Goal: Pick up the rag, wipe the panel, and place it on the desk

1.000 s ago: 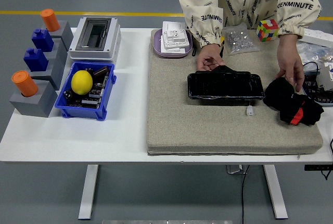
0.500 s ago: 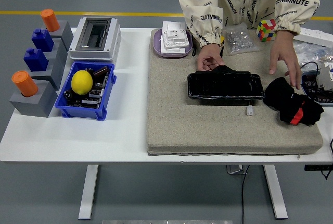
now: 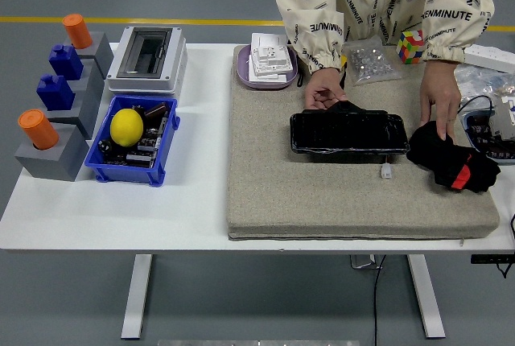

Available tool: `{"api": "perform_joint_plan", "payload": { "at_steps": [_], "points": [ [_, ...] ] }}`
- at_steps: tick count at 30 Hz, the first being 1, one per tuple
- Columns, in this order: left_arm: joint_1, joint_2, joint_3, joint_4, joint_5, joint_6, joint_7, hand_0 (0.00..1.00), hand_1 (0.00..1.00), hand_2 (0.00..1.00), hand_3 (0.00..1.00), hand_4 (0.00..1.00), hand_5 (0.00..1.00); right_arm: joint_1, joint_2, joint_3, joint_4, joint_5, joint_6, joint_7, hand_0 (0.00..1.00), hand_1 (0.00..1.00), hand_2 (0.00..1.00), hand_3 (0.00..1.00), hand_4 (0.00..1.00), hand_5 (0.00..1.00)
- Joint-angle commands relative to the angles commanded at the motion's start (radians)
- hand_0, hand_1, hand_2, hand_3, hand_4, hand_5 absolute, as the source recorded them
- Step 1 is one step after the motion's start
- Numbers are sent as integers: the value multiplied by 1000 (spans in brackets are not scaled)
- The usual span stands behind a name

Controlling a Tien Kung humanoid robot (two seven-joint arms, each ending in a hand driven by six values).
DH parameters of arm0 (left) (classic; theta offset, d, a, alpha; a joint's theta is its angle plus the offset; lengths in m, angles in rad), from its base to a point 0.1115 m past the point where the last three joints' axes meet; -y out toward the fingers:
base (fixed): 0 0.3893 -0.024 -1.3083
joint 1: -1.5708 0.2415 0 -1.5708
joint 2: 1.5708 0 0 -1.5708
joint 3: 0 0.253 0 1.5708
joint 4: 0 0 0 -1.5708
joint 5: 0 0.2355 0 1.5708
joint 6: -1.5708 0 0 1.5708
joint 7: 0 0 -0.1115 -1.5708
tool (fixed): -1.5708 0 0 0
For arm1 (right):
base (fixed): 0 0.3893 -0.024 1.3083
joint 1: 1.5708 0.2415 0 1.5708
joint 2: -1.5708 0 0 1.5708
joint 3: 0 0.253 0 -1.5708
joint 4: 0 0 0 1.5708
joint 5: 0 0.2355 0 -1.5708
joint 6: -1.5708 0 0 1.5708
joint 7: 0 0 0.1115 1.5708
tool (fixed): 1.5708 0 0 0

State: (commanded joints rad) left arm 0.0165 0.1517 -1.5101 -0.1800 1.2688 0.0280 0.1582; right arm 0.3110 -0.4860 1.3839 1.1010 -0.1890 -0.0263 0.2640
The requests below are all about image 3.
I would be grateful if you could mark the person's left hand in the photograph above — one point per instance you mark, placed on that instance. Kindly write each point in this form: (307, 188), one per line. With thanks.
(440, 88)

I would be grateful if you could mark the person's right hand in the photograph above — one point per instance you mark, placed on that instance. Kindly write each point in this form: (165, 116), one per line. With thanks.
(322, 84)

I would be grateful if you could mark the black rag red tag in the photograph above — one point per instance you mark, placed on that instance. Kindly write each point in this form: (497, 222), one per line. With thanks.
(450, 161)

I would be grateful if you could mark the person's left forearm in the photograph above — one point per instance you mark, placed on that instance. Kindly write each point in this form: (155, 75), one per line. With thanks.
(458, 28)

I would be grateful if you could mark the person's right forearm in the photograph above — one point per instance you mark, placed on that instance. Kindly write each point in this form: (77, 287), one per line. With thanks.
(318, 40)

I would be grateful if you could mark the clear bag of small parts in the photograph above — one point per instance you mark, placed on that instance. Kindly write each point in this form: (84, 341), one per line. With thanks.
(483, 80)

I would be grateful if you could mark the colourful puzzle cube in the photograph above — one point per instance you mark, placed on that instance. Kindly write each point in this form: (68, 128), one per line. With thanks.
(410, 48)

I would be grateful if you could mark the clear bag of metal nuts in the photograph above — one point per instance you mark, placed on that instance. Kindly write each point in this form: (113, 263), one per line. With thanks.
(370, 62)

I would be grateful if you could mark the white socket module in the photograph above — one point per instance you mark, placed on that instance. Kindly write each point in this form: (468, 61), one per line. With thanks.
(273, 58)

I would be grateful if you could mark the white flat cover plate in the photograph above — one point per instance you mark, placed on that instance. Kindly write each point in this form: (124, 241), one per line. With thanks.
(265, 77)

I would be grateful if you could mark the white power strip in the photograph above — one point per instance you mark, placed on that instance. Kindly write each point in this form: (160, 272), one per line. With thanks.
(491, 58)

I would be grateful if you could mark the blue-rimmed tray with parts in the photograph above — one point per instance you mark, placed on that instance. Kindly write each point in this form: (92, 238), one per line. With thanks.
(483, 141)

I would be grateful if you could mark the grey metal module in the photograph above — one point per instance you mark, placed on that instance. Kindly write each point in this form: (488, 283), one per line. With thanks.
(505, 118)

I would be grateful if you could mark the purple tray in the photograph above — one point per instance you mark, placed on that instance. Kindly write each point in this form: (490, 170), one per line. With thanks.
(242, 68)

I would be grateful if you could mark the small white connector plug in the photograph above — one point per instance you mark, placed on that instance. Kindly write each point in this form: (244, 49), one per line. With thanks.
(386, 171)

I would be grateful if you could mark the grey-brown mat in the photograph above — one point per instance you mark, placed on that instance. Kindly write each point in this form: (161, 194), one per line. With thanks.
(314, 197)

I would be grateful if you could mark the brown cylinder capacitor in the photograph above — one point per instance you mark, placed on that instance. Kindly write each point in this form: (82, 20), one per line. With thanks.
(156, 110)

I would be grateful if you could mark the black control box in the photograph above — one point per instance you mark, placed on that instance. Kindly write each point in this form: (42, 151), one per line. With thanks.
(491, 259)

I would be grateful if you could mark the black circuit boards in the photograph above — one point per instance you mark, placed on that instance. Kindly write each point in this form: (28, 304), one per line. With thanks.
(147, 147)

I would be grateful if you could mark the yellow lemon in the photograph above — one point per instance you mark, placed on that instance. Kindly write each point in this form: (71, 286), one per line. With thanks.
(126, 128)

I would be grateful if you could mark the white table leg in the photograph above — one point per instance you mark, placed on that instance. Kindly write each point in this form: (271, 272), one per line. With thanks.
(426, 297)
(137, 297)

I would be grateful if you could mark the blue plastic bin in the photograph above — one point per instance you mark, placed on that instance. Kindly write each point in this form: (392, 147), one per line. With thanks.
(120, 171)

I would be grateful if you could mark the grey block holder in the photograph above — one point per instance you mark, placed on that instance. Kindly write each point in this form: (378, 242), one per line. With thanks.
(93, 80)
(52, 163)
(86, 116)
(101, 52)

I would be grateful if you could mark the black round component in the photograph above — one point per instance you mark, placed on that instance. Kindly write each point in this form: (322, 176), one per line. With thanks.
(105, 146)

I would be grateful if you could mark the orange cylinder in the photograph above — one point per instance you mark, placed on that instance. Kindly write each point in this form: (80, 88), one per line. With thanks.
(38, 129)
(77, 32)

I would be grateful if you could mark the blue block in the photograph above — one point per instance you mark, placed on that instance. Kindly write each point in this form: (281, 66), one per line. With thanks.
(65, 62)
(55, 92)

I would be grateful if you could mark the white switch plate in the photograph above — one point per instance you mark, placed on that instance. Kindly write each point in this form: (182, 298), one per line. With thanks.
(265, 40)

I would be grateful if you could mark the metal bracket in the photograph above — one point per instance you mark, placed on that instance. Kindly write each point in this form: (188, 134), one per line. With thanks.
(362, 261)

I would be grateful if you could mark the grey electrical enclosure box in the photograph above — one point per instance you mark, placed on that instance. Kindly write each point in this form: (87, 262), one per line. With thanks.
(128, 76)

